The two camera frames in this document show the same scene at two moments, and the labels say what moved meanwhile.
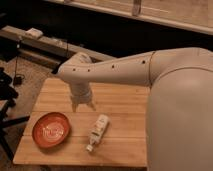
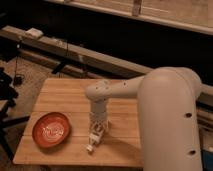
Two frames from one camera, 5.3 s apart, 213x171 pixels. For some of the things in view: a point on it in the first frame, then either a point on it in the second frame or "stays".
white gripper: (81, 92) to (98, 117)
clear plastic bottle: (99, 131) stays
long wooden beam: (46, 48) stays
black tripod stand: (7, 97) stays
